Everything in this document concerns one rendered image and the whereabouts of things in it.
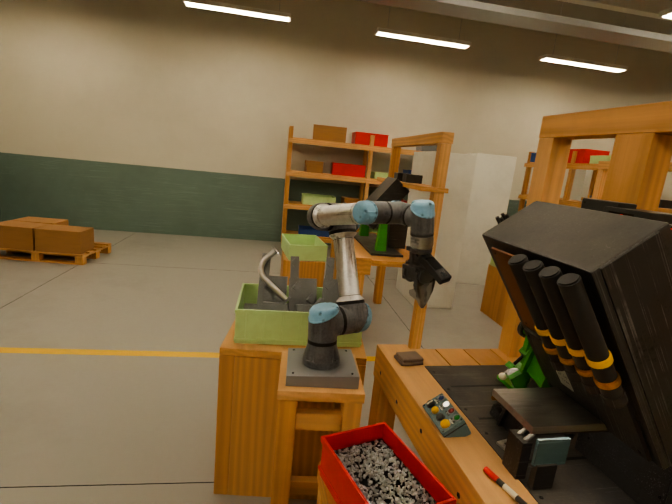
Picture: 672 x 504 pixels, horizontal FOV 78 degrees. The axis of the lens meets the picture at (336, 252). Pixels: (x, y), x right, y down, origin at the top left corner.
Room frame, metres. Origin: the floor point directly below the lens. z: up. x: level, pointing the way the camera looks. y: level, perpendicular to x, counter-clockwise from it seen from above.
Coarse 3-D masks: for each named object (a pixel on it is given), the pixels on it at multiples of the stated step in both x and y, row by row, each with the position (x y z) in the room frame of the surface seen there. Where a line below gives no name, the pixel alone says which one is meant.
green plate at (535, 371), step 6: (528, 354) 1.13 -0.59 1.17; (534, 354) 1.13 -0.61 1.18; (528, 360) 1.13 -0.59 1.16; (534, 360) 1.12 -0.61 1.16; (522, 366) 1.15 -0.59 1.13; (528, 366) 1.14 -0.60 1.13; (534, 366) 1.12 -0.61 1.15; (522, 372) 1.15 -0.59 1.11; (528, 372) 1.14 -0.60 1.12; (534, 372) 1.11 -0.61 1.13; (540, 372) 1.09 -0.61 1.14; (528, 378) 1.16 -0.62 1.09; (534, 378) 1.11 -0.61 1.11; (540, 378) 1.09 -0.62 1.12; (540, 384) 1.08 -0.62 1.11; (546, 384) 1.08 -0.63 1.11
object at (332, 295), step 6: (330, 258) 2.21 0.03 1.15; (330, 264) 2.18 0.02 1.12; (330, 270) 2.19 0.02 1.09; (330, 276) 2.18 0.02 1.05; (324, 282) 2.17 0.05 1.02; (336, 282) 2.17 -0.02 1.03; (324, 288) 2.16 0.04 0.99; (336, 288) 2.16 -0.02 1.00; (324, 294) 2.15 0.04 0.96; (330, 294) 2.15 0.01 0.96; (336, 294) 2.15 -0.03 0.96; (324, 300) 2.14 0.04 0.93; (330, 300) 2.14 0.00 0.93; (336, 300) 2.14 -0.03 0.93
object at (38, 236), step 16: (0, 224) 5.24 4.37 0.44; (16, 224) 5.33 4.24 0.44; (32, 224) 5.43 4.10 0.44; (48, 224) 5.53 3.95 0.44; (64, 224) 5.89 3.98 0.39; (0, 240) 5.19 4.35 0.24; (16, 240) 5.20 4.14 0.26; (32, 240) 5.20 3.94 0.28; (48, 240) 5.22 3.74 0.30; (64, 240) 5.24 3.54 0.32; (80, 240) 5.26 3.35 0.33; (0, 256) 5.21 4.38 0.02; (32, 256) 5.20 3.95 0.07; (64, 256) 5.57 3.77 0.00; (80, 256) 5.25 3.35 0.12; (96, 256) 5.61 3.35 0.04
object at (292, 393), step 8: (280, 368) 1.50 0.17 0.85; (280, 376) 1.44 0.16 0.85; (280, 384) 1.38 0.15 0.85; (360, 384) 1.44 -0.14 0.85; (280, 392) 1.34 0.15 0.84; (288, 392) 1.34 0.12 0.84; (296, 392) 1.35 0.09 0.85; (304, 392) 1.35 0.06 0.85; (312, 392) 1.35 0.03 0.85; (320, 392) 1.36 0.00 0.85; (328, 392) 1.36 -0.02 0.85; (336, 392) 1.37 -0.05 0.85; (344, 392) 1.37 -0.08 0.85; (352, 392) 1.38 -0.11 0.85; (360, 392) 1.38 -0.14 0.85; (296, 400) 1.35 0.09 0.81; (304, 400) 1.35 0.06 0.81; (312, 400) 1.35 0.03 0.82; (320, 400) 1.36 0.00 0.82; (328, 400) 1.36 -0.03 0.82; (336, 400) 1.36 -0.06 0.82; (344, 400) 1.36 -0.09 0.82; (352, 400) 1.37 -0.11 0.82; (360, 400) 1.37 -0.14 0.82
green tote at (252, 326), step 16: (256, 288) 2.21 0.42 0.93; (288, 288) 2.24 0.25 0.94; (320, 288) 2.26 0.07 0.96; (240, 304) 1.97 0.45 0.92; (240, 320) 1.80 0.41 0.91; (256, 320) 1.82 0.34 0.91; (272, 320) 1.83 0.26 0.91; (288, 320) 1.84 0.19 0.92; (304, 320) 1.85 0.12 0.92; (240, 336) 1.81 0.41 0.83; (256, 336) 1.82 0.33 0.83; (272, 336) 1.83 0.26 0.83; (288, 336) 1.84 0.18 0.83; (304, 336) 1.85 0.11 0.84; (352, 336) 1.88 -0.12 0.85
